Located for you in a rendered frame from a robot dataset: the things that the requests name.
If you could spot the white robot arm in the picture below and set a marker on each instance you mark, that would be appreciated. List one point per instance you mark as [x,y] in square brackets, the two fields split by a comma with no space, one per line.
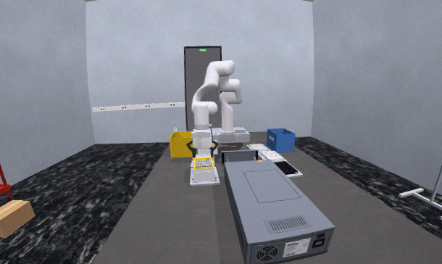
[217,73]

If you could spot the yellow open-top box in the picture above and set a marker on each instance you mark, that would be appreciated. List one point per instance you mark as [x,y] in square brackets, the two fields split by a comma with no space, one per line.
[178,146]

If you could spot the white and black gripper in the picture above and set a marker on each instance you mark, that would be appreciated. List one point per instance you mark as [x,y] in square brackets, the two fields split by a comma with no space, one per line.
[202,143]

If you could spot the black multiwell plate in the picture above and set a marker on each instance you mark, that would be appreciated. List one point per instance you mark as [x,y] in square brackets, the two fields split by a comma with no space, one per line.
[286,168]

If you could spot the blue open-top bin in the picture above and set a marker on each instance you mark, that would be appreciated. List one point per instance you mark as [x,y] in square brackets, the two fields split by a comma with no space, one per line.
[280,140]

